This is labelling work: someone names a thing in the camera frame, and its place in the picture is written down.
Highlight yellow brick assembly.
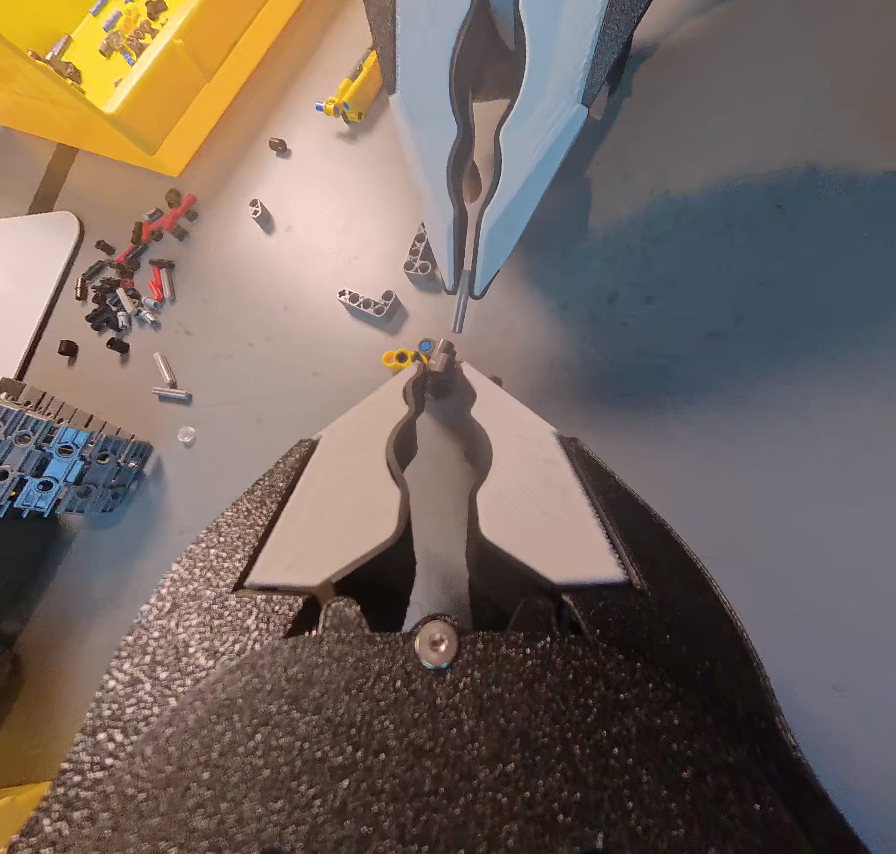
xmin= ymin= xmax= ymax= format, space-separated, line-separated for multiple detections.
xmin=315 ymin=49 xmax=385 ymax=125

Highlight grey brick beam assembly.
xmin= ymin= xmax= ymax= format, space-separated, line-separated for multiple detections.
xmin=413 ymin=338 xmax=459 ymax=400

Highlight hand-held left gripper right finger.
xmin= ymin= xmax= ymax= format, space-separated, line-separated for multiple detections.
xmin=455 ymin=363 xmax=629 ymax=589

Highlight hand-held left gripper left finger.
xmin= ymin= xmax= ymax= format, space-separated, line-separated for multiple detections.
xmin=244 ymin=364 xmax=428 ymax=603

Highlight pile of small black pins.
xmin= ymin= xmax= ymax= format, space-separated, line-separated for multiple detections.
xmin=57 ymin=188 xmax=200 ymax=358

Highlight yellow tracked toy bulldozer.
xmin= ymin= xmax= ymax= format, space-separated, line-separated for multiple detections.
xmin=0 ymin=377 xmax=155 ymax=519

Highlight grey desk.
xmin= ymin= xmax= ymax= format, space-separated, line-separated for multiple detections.
xmin=0 ymin=0 xmax=896 ymax=854

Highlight assorted loose brick pieces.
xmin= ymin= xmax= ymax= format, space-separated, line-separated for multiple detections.
xmin=27 ymin=0 xmax=204 ymax=88

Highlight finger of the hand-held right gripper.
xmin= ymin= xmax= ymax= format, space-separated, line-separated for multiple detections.
xmin=469 ymin=0 xmax=624 ymax=302
xmin=390 ymin=0 xmax=485 ymax=295

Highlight person's right hand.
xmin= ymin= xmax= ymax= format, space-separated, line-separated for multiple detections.
xmin=458 ymin=0 xmax=522 ymax=204

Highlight grey angled brick beam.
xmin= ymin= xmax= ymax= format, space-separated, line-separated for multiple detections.
xmin=402 ymin=223 xmax=438 ymax=282
xmin=337 ymin=287 xmax=400 ymax=319

